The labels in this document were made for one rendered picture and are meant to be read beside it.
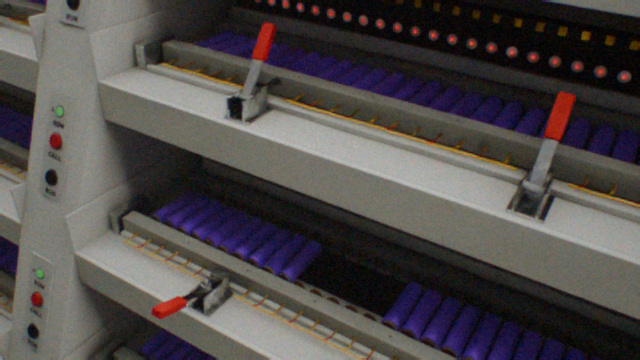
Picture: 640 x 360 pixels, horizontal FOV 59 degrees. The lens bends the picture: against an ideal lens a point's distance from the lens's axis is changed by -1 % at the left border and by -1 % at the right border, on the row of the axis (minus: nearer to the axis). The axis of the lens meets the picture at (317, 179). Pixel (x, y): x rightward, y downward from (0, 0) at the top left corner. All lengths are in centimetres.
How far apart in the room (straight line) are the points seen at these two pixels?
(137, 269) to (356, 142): 29
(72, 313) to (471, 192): 49
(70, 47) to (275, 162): 28
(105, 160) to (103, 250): 10
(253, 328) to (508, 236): 27
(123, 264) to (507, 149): 42
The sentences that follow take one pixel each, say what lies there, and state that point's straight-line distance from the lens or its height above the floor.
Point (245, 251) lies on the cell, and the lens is 64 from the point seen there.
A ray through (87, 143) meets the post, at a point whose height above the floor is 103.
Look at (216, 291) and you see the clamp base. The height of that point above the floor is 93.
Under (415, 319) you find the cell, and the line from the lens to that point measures 57.
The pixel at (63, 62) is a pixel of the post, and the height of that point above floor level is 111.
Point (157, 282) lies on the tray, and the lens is 64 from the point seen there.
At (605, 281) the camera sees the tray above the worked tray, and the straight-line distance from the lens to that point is 45.
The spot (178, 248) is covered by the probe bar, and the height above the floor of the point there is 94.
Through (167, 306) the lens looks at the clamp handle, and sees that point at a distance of 55.
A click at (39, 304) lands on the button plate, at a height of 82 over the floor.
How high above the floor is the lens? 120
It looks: 13 degrees down
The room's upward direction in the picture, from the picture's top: 13 degrees clockwise
